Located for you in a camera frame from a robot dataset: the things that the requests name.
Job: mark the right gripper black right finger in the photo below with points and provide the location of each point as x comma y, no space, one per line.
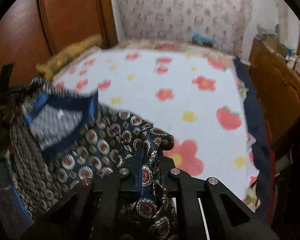
207,209

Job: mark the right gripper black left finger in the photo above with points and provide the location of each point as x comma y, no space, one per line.
91,209

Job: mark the navy patterned satin pajama top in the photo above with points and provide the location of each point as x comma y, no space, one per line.
59,138

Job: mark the white strawberry flower sheet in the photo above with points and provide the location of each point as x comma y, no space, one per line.
198,100

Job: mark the brown louvered wardrobe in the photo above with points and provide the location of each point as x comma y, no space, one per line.
31,31

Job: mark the wooden sideboard cabinet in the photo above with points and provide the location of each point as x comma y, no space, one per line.
277,88

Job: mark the floral quilt on bed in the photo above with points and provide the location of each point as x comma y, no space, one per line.
165,45

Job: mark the cardboard box with blue cloth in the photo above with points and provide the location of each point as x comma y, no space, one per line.
200,40

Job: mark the cardboard box on cabinet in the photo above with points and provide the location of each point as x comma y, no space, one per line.
274,44

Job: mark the pink circle patterned curtain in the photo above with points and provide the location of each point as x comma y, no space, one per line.
221,21

